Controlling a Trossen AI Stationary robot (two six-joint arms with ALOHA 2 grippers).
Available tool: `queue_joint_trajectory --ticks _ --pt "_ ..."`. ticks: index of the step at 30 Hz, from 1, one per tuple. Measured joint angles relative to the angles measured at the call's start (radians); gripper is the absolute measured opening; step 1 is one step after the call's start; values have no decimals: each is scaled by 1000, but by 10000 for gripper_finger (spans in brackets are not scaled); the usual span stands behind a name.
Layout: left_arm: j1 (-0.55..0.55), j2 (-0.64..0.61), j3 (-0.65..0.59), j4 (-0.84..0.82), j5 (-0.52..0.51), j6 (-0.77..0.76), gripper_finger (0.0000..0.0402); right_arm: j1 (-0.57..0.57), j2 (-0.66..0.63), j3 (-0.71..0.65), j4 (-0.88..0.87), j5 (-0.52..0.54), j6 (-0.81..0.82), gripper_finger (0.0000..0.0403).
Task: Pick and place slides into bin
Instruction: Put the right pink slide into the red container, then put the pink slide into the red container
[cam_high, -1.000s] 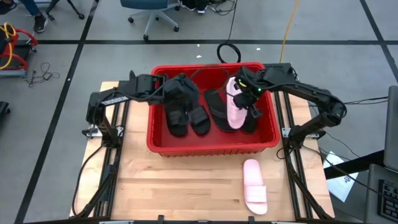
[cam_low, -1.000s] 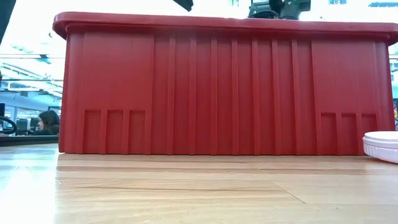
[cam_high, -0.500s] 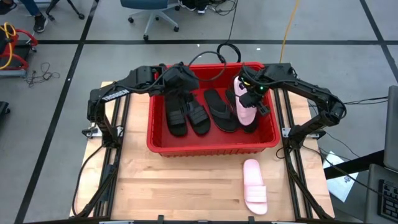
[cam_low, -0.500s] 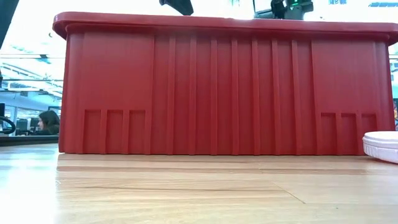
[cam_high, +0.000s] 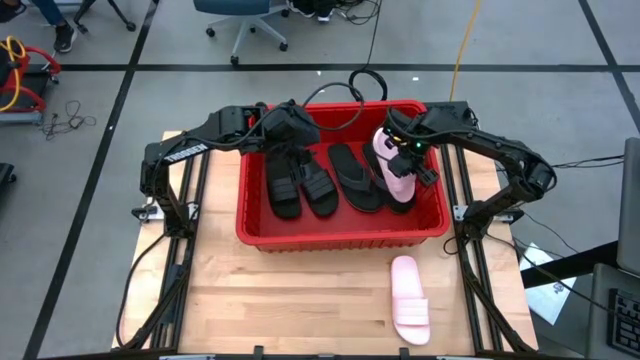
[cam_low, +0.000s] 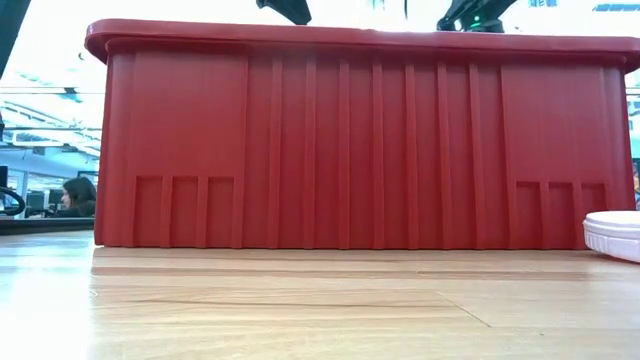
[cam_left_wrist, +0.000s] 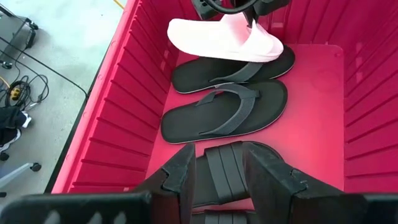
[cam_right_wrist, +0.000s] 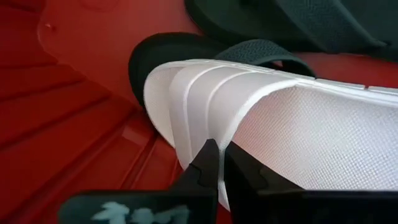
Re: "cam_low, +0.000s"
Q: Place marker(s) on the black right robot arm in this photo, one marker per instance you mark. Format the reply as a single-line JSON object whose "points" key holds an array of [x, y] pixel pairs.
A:
{"points": [[480, 10]]}

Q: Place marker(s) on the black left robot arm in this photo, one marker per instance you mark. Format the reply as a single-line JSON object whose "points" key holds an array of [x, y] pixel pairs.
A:
{"points": [[287, 7]]}

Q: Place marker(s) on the red plastic bin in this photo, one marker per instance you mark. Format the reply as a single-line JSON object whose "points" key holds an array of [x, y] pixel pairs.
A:
{"points": [[350, 150]]}

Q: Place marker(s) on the person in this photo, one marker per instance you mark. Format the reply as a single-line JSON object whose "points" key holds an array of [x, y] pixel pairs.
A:
{"points": [[80, 192]]}

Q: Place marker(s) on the black computer monitor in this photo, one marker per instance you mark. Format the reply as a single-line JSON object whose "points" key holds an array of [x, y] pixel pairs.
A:
{"points": [[35, 200]]}

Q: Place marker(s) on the pink slide sandal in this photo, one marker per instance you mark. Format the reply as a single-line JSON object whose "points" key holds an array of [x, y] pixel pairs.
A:
{"points": [[615, 235]]}

